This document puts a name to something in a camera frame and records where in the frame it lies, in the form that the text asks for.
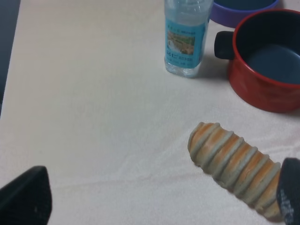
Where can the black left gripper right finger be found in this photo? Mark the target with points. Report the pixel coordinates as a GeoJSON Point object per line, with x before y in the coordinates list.
{"type": "Point", "coordinates": [288, 191]}

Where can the striped spiral bread loaf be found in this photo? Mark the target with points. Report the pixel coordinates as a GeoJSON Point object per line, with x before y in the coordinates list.
{"type": "Point", "coordinates": [238, 167]}

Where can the clear water bottle blue label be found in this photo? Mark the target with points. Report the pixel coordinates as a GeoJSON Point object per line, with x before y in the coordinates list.
{"type": "Point", "coordinates": [186, 25]}

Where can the red pot with black handles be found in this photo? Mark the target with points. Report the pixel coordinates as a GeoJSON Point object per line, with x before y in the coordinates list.
{"type": "Point", "coordinates": [264, 59]}

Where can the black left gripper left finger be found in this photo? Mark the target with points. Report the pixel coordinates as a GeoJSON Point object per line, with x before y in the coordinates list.
{"type": "Point", "coordinates": [27, 199]}

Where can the purple frying pan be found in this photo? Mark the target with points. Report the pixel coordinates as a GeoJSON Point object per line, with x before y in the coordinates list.
{"type": "Point", "coordinates": [230, 12]}

